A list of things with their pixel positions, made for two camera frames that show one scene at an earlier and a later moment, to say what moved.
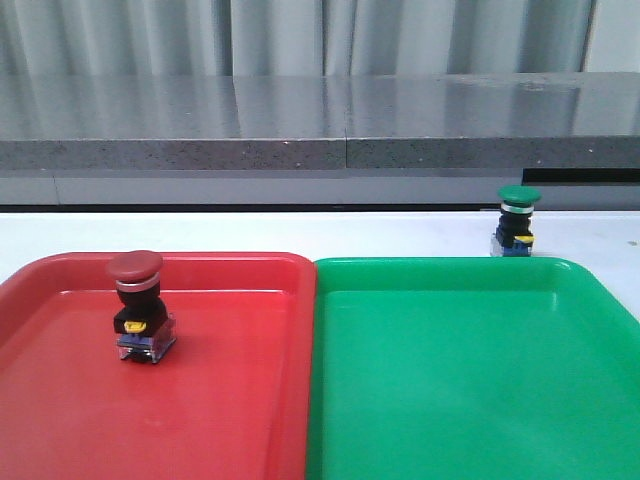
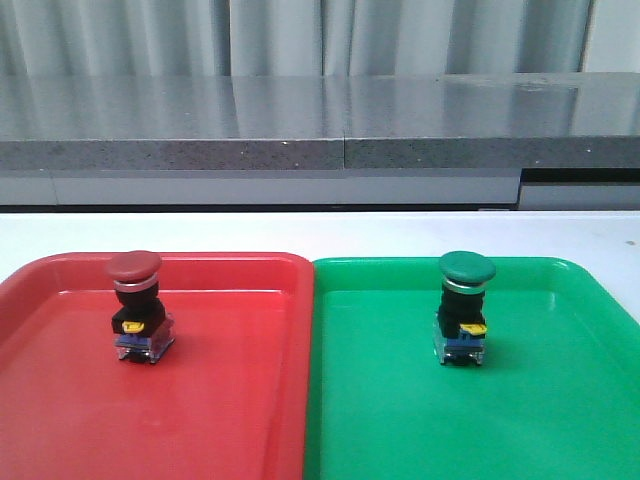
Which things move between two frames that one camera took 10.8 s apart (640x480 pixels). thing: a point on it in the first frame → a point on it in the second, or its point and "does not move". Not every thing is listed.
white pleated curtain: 188,38 does not move
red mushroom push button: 144,326 does not move
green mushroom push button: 513,236 → 460,329
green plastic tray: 470,368 does not move
